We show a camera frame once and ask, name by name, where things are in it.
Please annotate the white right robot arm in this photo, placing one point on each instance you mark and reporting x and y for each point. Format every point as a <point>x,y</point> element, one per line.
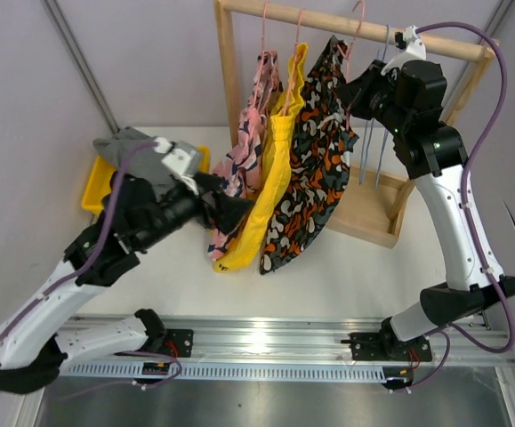
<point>407,101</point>

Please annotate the yellow plastic tray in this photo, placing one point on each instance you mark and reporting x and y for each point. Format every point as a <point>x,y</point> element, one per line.
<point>101,180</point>

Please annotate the pink patterned shorts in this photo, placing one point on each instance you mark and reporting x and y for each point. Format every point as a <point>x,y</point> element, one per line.
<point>243,147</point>

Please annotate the aluminium corner post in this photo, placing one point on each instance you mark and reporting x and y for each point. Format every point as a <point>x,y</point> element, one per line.
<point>496,18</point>
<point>76,54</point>

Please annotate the wooden clothes rack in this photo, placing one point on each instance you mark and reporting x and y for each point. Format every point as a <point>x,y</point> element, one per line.
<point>372,211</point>

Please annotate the aluminium corner post left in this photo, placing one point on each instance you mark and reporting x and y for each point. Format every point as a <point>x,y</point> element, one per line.
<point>76,54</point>

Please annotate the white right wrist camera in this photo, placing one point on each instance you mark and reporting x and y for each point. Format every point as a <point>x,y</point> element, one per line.
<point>413,49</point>

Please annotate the blue hanger with grey shorts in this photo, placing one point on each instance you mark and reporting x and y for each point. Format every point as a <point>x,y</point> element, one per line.
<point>369,125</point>

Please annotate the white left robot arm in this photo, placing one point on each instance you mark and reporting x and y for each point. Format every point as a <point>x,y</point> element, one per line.
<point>34,351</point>

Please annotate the orange camouflage shorts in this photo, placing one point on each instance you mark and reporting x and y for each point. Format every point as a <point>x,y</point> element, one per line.
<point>320,157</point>

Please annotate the grey shorts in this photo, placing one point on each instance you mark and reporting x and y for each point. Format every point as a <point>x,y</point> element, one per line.
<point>145,164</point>

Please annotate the aluminium corner post right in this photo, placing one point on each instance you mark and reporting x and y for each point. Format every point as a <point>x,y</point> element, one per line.
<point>496,18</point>

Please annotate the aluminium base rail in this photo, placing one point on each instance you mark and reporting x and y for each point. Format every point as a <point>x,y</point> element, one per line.
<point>284,349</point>

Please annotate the pink hanger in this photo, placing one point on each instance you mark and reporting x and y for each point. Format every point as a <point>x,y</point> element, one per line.
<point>347,52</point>
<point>290,80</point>
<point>262,88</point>

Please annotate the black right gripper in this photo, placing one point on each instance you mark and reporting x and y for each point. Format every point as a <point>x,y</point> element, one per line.
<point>356,92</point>

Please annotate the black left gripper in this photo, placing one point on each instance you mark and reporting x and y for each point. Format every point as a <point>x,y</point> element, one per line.
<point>231,211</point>

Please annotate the yellow shorts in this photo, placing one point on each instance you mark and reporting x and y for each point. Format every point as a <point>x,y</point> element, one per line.
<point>275,169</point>

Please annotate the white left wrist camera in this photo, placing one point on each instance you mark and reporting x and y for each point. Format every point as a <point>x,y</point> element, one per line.
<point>181,159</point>

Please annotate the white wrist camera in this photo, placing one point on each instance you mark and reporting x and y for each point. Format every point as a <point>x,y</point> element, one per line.
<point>413,49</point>
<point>181,159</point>

